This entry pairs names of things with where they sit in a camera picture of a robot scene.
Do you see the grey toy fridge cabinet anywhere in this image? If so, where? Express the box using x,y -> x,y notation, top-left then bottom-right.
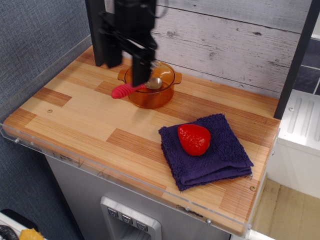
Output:
46,156 -> 231,240

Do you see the amber glass pot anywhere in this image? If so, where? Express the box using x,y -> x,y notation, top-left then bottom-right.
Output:
117,61 -> 183,109

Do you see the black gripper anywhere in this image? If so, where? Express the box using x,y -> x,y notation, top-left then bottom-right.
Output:
100,0 -> 158,87

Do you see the spoon with red handle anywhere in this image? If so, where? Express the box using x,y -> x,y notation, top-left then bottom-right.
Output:
111,77 -> 163,99

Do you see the dark shelf post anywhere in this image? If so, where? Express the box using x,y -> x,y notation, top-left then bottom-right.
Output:
273,0 -> 320,120
85,0 -> 107,67

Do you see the silver dispenser button panel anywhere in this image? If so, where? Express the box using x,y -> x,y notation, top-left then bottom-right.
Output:
100,196 -> 163,240

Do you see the white toy sink counter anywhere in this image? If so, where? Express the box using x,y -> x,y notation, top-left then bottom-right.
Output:
266,90 -> 320,198

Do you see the red toy strawberry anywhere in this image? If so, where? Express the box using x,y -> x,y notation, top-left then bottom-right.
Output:
177,124 -> 211,157

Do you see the yellow object at corner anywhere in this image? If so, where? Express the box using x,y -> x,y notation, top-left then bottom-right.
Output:
18,228 -> 45,240

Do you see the purple folded cloth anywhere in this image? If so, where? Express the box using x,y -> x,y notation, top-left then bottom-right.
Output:
158,113 -> 254,191

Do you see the black braided cable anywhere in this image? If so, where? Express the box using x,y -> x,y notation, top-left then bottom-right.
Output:
0,224 -> 21,240

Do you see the dark left shelf post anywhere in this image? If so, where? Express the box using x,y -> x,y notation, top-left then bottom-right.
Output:
85,0 -> 107,67

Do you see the dark right shelf post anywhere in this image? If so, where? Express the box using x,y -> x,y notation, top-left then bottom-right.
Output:
273,0 -> 320,120

